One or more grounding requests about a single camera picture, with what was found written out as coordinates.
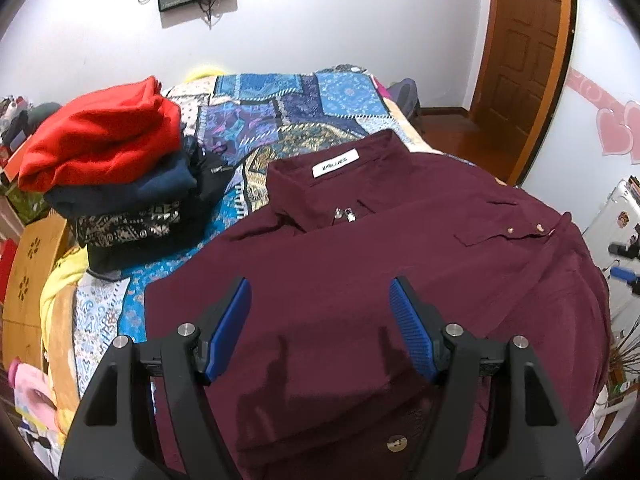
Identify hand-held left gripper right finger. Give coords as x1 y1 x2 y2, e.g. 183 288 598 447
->
389 276 586 480

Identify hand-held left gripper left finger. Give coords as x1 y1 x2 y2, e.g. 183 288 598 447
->
59 276 252 480

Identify maroon button shirt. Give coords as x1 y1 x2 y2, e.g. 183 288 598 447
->
144 129 613 480

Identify dried plant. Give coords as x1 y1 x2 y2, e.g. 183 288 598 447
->
607 327 640 391

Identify folded black jacket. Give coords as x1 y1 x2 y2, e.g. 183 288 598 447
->
85 135 236 272

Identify folded black patterned garment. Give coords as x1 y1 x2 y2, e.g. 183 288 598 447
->
70 200 183 248

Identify folded navy garment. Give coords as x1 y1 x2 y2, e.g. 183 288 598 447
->
44 152 206 220

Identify pink plush toy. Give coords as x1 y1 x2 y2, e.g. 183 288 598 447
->
7 357 57 423

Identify blue patchwork blanket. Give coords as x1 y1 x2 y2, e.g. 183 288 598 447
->
72 64 451 401

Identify colourful printed cloth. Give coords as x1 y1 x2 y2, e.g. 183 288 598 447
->
15 402 67 463

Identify purple grey backpack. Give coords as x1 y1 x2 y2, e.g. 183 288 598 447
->
387 78 423 133

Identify folded red sweater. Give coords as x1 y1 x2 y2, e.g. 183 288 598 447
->
17 76 183 193

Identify brown wooden door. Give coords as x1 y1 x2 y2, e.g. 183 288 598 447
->
467 0 578 186

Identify green patterned cloth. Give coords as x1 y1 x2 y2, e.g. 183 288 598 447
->
0 182 51 227

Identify yellow pillow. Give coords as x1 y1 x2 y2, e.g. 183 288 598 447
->
182 62 226 83

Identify orange box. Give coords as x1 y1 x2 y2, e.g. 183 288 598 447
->
0 146 27 186

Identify dark grey bag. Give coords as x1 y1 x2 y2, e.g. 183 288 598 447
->
24 102 63 133

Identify pink heart wall stickers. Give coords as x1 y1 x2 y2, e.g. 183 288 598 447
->
567 67 640 166

